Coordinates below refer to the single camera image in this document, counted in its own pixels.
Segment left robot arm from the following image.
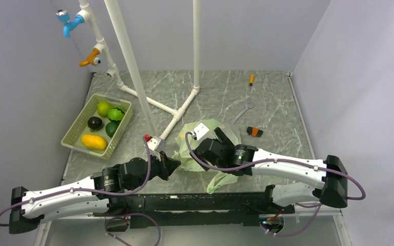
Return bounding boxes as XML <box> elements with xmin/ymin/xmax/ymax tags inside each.
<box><xmin>8</xmin><ymin>152</ymin><xmax>181</xmax><ymax>234</ymax></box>

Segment silver wrench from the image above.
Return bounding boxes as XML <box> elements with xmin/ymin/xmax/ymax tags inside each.
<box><xmin>230</xmin><ymin>102</ymin><xmax>254</xmax><ymax>124</ymax></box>

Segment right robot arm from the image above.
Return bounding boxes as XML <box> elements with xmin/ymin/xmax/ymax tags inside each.
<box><xmin>188</xmin><ymin>124</ymin><xmax>348</xmax><ymax>213</ymax></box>

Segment blue faucet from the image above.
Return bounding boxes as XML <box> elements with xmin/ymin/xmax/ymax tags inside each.
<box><xmin>55</xmin><ymin>9</ymin><xmax>85</xmax><ymax>38</ymax></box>

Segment black orange small tool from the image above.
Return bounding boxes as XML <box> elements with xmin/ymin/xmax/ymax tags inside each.
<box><xmin>246</xmin><ymin>127</ymin><xmax>263</xmax><ymax>137</ymax></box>

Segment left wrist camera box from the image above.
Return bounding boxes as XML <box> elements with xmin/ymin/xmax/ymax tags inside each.
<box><xmin>144</xmin><ymin>134</ymin><xmax>165</xmax><ymax>159</ymax></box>

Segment green plastic basket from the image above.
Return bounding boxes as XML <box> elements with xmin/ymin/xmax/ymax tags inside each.
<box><xmin>61</xmin><ymin>94</ymin><xmax>133</xmax><ymax>160</ymax></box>

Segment light green plastic bag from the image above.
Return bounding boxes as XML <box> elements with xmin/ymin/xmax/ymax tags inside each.
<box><xmin>173</xmin><ymin>119</ymin><xmax>242</xmax><ymax>194</ymax></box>

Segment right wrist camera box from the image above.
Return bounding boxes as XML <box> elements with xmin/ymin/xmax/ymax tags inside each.
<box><xmin>192</xmin><ymin>122</ymin><xmax>211</xmax><ymax>142</ymax></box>

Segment orange handle screwdriver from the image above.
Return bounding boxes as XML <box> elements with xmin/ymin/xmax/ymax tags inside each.
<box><xmin>249</xmin><ymin>74</ymin><xmax>254</xmax><ymax>87</ymax></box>

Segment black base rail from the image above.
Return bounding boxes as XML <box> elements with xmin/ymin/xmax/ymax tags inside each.
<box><xmin>94</xmin><ymin>192</ymin><xmax>295</xmax><ymax>229</ymax></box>

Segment yellow fake mango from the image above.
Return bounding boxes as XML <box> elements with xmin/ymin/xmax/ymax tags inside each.
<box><xmin>81</xmin><ymin>134</ymin><xmax>108</xmax><ymax>150</ymax></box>

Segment orange faucet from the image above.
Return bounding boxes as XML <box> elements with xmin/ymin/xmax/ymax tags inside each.
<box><xmin>79</xmin><ymin>48</ymin><xmax>101</xmax><ymax>67</ymax></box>

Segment dark green fake avocado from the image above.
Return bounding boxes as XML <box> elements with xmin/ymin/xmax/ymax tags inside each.
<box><xmin>105</xmin><ymin>121</ymin><xmax>120</xmax><ymax>138</ymax></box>

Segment green fake watermelon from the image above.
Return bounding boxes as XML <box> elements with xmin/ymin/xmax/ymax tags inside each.
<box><xmin>107</xmin><ymin>107</ymin><xmax>125</xmax><ymax>122</ymax></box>

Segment white PVC pipe frame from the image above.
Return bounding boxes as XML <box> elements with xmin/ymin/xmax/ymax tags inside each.
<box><xmin>78</xmin><ymin>0</ymin><xmax>201</xmax><ymax>141</ymax></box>

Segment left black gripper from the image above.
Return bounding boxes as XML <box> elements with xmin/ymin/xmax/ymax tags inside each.
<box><xmin>128</xmin><ymin>149</ymin><xmax>181</xmax><ymax>191</ymax></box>

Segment yellow-green fake lime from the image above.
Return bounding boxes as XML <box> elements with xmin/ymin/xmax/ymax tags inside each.
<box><xmin>97</xmin><ymin>101</ymin><xmax>111</xmax><ymax>117</ymax></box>

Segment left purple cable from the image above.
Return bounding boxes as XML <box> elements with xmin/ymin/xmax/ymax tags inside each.
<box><xmin>0</xmin><ymin>135</ymin><xmax>162</xmax><ymax>246</ymax></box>

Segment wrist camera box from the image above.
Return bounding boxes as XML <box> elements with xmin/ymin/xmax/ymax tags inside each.
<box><xmin>192</xmin><ymin>122</ymin><xmax>211</xmax><ymax>142</ymax></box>
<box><xmin>144</xmin><ymin>134</ymin><xmax>165</xmax><ymax>159</ymax></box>

